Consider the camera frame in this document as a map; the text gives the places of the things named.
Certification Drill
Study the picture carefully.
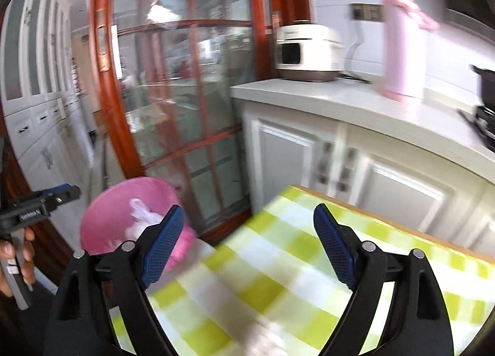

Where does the black gas stove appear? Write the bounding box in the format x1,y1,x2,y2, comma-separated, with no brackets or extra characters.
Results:
457,106,495,150

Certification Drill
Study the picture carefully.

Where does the wall power outlet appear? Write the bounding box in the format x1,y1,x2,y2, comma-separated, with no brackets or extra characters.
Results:
350,3,384,23

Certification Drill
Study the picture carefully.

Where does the pink thermos jug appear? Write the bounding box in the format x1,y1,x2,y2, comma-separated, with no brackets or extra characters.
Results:
377,0,441,102

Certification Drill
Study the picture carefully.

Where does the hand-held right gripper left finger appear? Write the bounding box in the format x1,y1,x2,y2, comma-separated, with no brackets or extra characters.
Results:
50,204,186,356

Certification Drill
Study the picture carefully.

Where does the black cooking pot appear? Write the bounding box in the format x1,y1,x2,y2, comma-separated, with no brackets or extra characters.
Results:
469,64,495,109

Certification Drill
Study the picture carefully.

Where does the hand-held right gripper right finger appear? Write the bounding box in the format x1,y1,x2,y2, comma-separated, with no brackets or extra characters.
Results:
313,203,455,356

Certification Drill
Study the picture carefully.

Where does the person's left hand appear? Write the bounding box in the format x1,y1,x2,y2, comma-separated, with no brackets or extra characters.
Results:
0,226,36,298

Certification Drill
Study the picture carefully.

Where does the pink trash bin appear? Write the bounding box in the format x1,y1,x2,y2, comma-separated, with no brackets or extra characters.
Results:
79,177,196,266

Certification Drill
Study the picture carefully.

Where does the cream rice cooker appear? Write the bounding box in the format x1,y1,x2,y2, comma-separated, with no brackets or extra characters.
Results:
275,24,346,83

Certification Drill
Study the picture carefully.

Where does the red wooden glass door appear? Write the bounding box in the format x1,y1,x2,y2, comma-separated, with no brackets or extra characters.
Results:
88,0,312,241

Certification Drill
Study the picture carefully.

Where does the black cabinet door handle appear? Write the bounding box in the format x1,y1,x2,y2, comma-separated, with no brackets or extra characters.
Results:
316,140,335,187
337,146,359,193

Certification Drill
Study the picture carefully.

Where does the white wall cupboard unit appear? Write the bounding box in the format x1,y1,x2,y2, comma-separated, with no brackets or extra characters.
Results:
0,0,103,233

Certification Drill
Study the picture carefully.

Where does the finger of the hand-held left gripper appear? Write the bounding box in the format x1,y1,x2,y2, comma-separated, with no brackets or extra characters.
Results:
39,184,76,199
48,186,83,206

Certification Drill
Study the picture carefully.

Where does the black power cable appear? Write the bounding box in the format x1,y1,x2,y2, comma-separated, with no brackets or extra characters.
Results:
338,29,372,84

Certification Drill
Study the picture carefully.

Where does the green checked tablecloth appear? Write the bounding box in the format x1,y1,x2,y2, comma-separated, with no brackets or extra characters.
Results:
109,185,495,356

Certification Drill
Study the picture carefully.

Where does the white kitchen base cabinet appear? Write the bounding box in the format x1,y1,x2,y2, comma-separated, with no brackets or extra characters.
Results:
230,76,495,250

